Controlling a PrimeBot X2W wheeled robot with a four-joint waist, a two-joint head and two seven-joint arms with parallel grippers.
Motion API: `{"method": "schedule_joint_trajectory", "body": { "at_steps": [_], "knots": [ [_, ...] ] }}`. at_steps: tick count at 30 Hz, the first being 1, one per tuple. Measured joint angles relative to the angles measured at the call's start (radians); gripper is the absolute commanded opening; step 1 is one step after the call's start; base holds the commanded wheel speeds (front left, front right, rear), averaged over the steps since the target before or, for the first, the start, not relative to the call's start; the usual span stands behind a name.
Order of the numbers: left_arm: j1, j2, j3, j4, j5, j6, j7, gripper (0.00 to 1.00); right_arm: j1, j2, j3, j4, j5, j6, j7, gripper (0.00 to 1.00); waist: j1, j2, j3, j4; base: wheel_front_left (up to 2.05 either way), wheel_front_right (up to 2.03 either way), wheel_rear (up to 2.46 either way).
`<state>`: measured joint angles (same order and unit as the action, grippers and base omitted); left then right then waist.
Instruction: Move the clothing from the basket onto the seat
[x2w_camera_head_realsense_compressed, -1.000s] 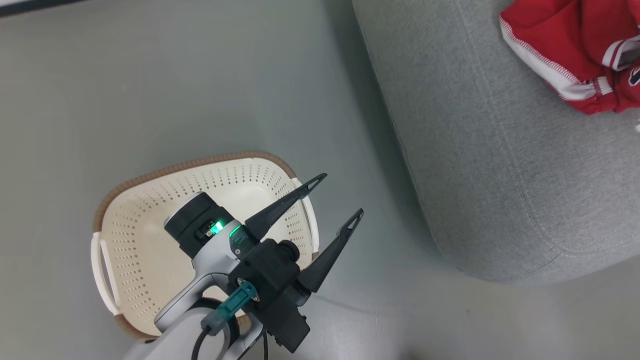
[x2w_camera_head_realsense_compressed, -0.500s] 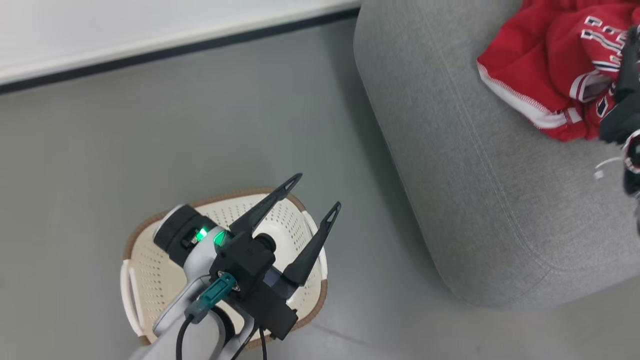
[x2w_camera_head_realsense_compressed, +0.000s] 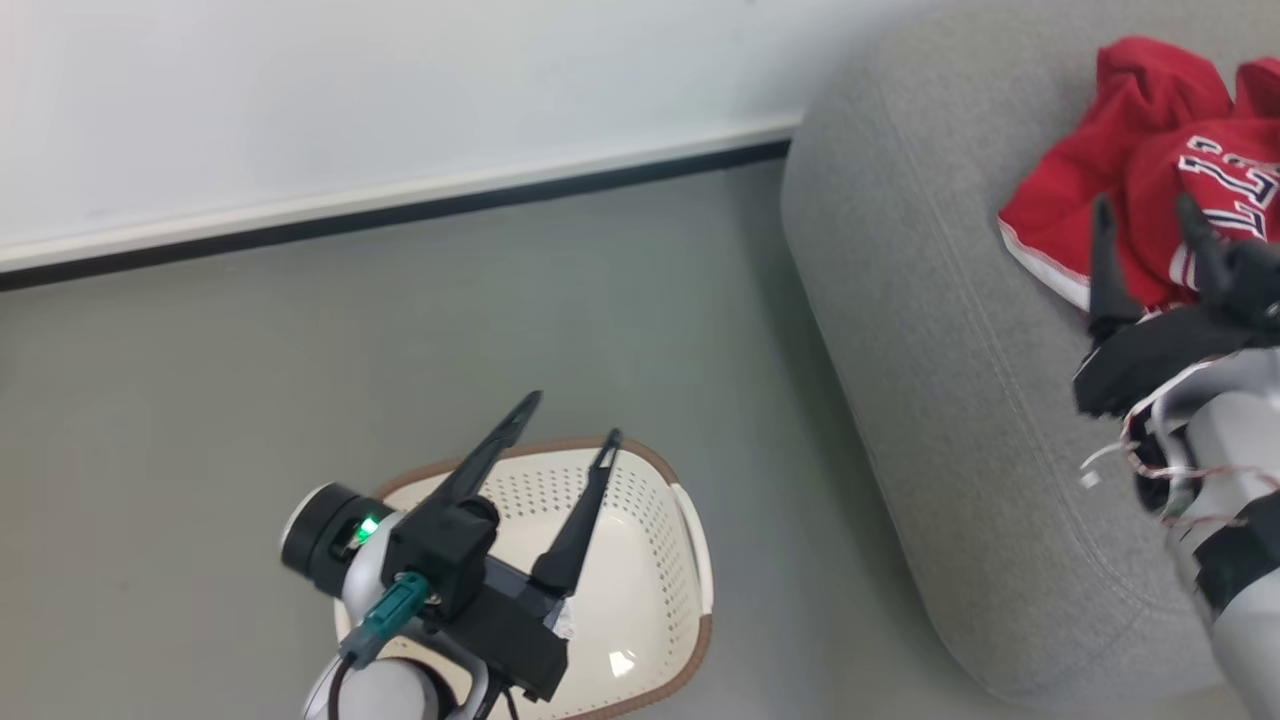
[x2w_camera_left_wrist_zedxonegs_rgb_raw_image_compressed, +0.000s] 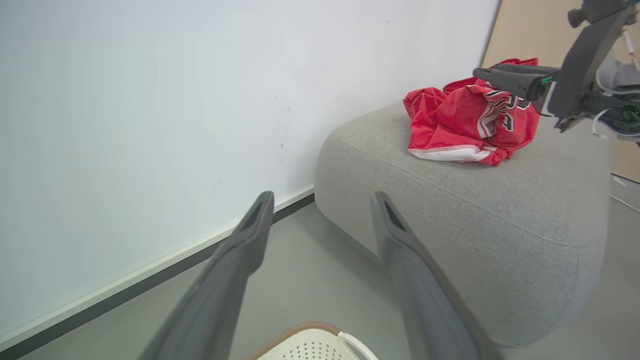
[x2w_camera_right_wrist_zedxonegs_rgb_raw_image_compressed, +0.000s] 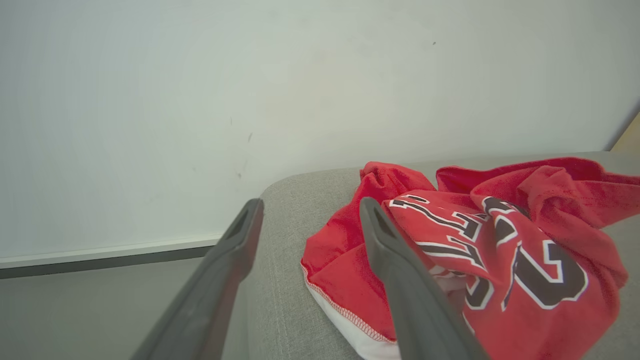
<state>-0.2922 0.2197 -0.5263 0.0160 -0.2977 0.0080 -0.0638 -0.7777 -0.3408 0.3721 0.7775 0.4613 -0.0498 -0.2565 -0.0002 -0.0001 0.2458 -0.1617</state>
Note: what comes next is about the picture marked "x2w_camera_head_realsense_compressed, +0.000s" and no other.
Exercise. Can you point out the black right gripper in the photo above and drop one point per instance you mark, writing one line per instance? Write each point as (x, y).
(1150, 355)

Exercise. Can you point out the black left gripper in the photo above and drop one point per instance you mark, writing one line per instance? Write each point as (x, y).
(510, 640)

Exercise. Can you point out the red sports jersey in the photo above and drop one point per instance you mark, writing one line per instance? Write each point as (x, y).
(1130, 150)

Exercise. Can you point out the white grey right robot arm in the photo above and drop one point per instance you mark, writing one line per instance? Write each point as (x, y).
(1240, 460)

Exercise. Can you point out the white perforated laundry basket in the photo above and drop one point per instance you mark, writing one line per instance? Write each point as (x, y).
(640, 560)

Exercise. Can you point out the grey fabric sofa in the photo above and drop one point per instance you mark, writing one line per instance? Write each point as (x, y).
(950, 350)

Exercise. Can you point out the white and black baseboard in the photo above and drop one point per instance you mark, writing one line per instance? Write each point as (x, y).
(400, 200)

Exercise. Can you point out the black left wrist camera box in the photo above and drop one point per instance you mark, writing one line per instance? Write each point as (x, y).
(445, 550)

